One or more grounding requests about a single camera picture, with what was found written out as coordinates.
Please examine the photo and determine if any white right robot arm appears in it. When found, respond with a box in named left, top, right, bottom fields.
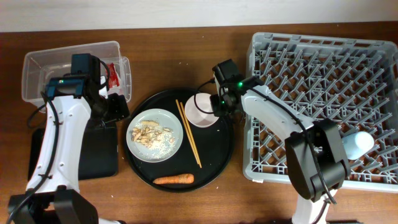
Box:
left=211, top=77, right=351, bottom=223

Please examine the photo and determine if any grey plate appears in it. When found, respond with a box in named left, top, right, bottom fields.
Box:
left=126, top=108, right=183, bottom=163

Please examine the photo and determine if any blue cup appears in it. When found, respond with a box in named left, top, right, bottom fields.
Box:
left=342, top=131, right=374, bottom=160

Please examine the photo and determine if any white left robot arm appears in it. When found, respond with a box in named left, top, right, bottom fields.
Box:
left=7, top=75, right=129, bottom=223

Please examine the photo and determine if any clear plastic waste bin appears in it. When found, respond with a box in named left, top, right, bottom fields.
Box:
left=21, top=41, right=132, bottom=107

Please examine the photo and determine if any black rectangular tray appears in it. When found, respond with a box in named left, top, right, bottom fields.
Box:
left=27, top=119, right=119, bottom=181

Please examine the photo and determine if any orange carrot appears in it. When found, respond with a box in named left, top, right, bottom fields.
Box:
left=153, top=174, right=195, bottom=185

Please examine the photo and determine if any round black serving tray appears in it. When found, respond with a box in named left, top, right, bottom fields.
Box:
left=124, top=88, right=234, bottom=193

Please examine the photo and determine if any grey dishwasher rack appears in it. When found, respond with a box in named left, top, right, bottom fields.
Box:
left=246, top=32, right=397, bottom=193

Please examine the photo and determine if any pink bowl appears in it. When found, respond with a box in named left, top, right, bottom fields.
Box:
left=185, top=93, right=219, bottom=128

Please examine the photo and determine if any peanut shells and rice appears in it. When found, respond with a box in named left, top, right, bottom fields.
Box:
left=131, top=120, right=175, bottom=159

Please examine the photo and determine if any wooden chopstick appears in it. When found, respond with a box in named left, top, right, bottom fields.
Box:
left=175, top=99, right=200, bottom=166
left=180, top=102, right=202, bottom=168

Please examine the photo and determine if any red snack wrapper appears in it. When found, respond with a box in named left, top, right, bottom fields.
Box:
left=107, top=63, right=120, bottom=89

